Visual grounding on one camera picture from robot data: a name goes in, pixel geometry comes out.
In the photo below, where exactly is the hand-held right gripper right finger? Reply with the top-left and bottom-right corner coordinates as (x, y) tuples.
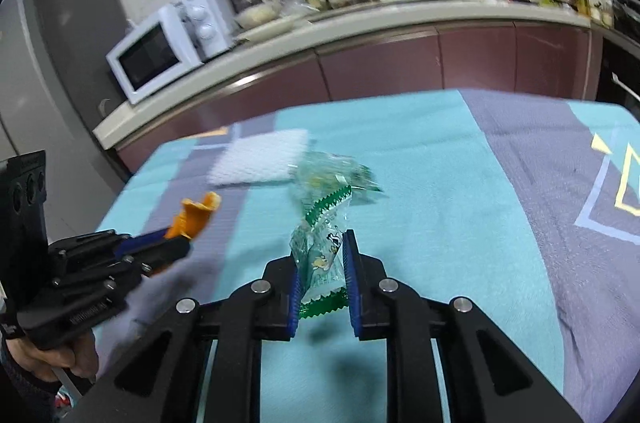
(342, 229), (583, 423)

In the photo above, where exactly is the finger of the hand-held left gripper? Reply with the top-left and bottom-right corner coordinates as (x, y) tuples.
(135, 237), (193, 276)
(117, 230), (173, 255)

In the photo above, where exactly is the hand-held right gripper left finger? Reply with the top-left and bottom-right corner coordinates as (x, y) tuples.
(65, 253), (306, 423)

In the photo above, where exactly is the green clear candy wrapper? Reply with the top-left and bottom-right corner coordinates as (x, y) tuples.
(289, 184), (354, 320)

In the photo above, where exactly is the orange peel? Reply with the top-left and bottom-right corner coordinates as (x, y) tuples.
(165, 192), (222, 240)

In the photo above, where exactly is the person's left hand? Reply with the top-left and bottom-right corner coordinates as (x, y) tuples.
(20, 330), (100, 379)

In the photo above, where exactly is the crumpled green clear wrapper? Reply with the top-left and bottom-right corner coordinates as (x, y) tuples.
(292, 150), (383, 204)

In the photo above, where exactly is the blue patterned tablecloth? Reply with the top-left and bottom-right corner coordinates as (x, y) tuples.
(92, 88), (640, 423)

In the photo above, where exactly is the white textured cloth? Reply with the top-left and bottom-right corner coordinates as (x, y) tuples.
(207, 128), (310, 186)

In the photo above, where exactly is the white microwave oven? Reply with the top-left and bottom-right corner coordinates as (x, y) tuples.
(105, 0), (236, 105)

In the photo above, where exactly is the maroon kitchen cabinet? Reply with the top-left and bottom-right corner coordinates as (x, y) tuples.
(115, 20), (608, 176)

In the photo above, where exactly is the grey refrigerator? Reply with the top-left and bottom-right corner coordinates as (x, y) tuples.
(0, 0), (132, 229)

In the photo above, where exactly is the white oval plate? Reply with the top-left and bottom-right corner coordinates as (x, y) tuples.
(235, 14), (311, 42)

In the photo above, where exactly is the bowl with pale food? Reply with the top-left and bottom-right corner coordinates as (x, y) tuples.
(234, 0), (281, 29)

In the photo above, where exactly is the black oven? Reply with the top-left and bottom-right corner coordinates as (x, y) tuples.
(597, 38), (640, 116)

